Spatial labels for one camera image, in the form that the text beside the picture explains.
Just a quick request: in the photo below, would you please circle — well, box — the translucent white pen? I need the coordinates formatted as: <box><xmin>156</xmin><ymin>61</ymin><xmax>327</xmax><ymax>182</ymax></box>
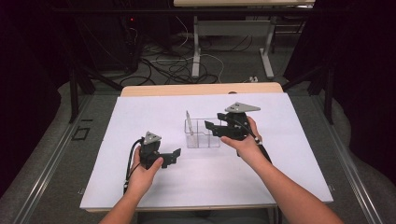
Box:
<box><xmin>185</xmin><ymin>109</ymin><xmax>195</xmax><ymax>136</ymax></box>

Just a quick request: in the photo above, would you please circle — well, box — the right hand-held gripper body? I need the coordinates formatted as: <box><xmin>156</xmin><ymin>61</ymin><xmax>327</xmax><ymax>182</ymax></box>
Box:
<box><xmin>223</xmin><ymin>102</ymin><xmax>262</xmax><ymax>142</ymax></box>

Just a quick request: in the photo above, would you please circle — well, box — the clear acrylic pen organizer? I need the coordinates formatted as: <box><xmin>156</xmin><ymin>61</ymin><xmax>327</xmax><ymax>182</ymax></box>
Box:
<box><xmin>183</xmin><ymin>117</ymin><xmax>223</xmax><ymax>149</ymax></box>

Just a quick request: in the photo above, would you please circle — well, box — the desk with white legs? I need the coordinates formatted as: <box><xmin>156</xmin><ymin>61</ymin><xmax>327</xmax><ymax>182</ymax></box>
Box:
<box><xmin>173</xmin><ymin>0</ymin><xmax>317</xmax><ymax>80</ymax></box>

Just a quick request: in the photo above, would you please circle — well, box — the white table cover sheet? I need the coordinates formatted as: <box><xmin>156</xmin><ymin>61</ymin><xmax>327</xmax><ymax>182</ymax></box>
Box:
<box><xmin>79</xmin><ymin>91</ymin><xmax>334</xmax><ymax>210</ymax></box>

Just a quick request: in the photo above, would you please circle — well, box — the metal floor rail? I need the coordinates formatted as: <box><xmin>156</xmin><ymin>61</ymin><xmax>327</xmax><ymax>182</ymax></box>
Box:
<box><xmin>11</xmin><ymin>92</ymin><xmax>95</xmax><ymax>224</ymax></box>
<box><xmin>311</xmin><ymin>92</ymin><xmax>385</xmax><ymax>224</ymax></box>

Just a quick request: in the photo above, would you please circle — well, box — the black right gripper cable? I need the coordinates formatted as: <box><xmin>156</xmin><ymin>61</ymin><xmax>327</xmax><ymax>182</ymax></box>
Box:
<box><xmin>235</xmin><ymin>119</ymin><xmax>273</xmax><ymax>165</ymax></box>

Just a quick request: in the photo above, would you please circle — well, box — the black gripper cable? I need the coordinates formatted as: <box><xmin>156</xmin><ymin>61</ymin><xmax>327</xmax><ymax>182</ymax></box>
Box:
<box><xmin>235</xmin><ymin>119</ymin><xmax>273</xmax><ymax>165</ymax></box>
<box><xmin>122</xmin><ymin>137</ymin><xmax>145</xmax><ymax>196</ymax></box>

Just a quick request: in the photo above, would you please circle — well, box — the person's right hand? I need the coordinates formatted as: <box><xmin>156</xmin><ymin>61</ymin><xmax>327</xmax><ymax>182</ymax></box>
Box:
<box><xmin>219</xmin><ymin>116</ymin><xmax>264</xmax><ymax>169</ymax></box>

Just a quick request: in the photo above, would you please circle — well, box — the black computer tower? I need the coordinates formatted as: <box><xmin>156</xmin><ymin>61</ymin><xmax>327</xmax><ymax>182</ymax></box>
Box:
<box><xmin>99</xmin><ymin>14</ymin><xmax>142</xmax><ymax>73</ymax></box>

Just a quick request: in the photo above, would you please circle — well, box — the black floor cable bundle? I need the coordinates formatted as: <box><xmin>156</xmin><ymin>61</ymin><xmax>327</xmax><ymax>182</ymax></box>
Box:
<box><xmin>119</xmin><ymin>27</ymin><xmax>254</xmax><ymax>86</ymax></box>

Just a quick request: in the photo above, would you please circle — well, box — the person's lap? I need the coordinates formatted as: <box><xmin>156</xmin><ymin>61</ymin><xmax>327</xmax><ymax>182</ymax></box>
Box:
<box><xmin>135</xmin><ymin>208</ymin><xmax>273</xmax><ymax>224</ymax></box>

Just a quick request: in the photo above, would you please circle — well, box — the white floor cable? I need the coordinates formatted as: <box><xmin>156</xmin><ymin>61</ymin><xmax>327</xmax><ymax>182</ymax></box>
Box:
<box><xmin>150</xmin><ymin>15</ymin><xmax>226</xmax><ymax>84</ymax></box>

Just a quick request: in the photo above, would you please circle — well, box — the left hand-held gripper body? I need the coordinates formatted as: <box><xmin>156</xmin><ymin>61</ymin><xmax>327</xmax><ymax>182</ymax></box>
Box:
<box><xmin>137</xmin><ymin>131</ymin><xmax>166</xmax><ymax>171</ymax></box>

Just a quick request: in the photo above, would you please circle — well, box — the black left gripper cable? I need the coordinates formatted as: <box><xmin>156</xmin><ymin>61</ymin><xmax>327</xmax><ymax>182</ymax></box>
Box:
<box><xmin>122</xmin><ymin>137</ymin><xmax>145</xmax><ymax>196</ymax></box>

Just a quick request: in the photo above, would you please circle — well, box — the black metal stand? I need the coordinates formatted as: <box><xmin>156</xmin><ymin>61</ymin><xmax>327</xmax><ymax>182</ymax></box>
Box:
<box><xmin>281</xmin><ymin>63</ymin><xmax>336</xmax><ymax>126</ymax></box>
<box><xmin>68</xmin><ymin>60</ymin><xmax>124</xmax><ymax>124</ymax></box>

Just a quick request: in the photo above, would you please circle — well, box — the person's left hand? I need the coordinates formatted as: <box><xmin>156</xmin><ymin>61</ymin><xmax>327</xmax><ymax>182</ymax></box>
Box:
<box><xmin>125</xmin><ymin>145</ymin><xmax>164</xmax><ymax>196</ymax></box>

